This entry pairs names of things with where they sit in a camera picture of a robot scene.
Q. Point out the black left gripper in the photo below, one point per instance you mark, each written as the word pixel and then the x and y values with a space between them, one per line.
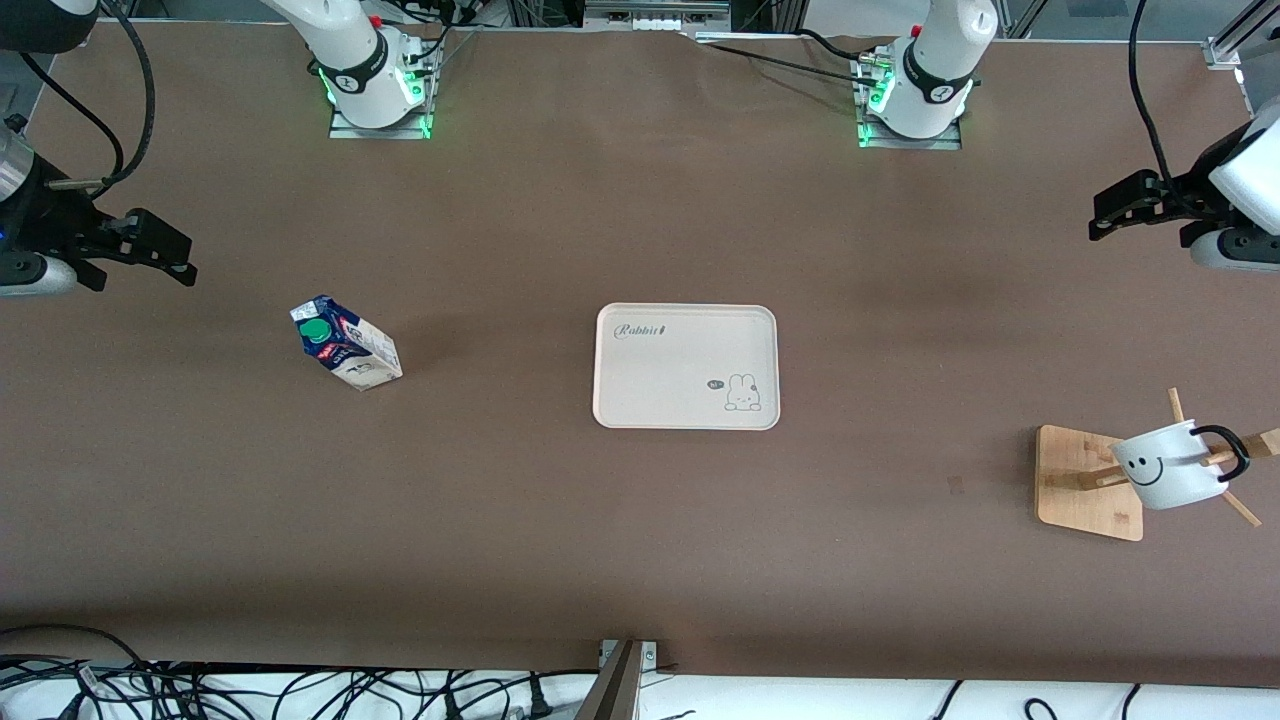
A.
pixel 1186 201

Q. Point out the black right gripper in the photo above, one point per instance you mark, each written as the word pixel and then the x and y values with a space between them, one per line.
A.
pixel 42 222

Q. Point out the white smiley face mug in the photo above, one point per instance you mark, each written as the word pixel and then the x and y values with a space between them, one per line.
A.
pixel 1170 470

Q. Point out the blue white milk carton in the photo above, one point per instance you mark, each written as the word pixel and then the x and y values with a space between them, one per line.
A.
pixel 360 355

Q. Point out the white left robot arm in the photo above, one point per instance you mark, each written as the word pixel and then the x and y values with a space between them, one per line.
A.
pixel 940 60

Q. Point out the cream rabbit print tray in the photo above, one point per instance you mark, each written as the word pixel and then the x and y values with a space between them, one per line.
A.
pixel 680 360

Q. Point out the wooden mug rack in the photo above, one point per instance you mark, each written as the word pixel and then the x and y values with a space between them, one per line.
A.
pixel 1085 490

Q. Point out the aluminium frame profile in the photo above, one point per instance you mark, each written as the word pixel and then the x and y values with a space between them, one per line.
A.
pixel 1222 52

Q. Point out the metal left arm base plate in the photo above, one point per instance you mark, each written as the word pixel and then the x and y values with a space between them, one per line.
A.
pixel 910 143

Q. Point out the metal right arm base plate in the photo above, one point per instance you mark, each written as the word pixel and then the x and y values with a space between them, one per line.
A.
pixel 380 132

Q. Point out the grey metal post with bracket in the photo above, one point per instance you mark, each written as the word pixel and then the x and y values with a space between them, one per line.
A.
pixel 615 690

